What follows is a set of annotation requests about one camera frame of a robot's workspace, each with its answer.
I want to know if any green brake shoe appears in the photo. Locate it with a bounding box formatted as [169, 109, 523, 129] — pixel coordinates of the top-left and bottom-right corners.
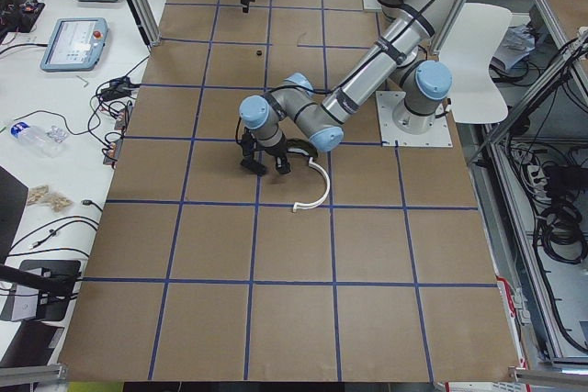
[287, 139, 319, 158]

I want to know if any white curved plastic part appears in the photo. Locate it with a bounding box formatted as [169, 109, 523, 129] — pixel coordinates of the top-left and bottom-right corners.
[291, 156, 332, 214]

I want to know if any blue teach pendant near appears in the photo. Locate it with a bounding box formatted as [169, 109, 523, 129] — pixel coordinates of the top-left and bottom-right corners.
[40, 17, 108, 73]

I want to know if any white plastic chair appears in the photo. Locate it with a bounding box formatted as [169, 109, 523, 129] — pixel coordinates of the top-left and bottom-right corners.
[439, 3, 512, 124]

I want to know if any plastic water bottle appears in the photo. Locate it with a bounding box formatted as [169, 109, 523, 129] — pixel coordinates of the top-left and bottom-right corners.
[10, 121, 62, 158]

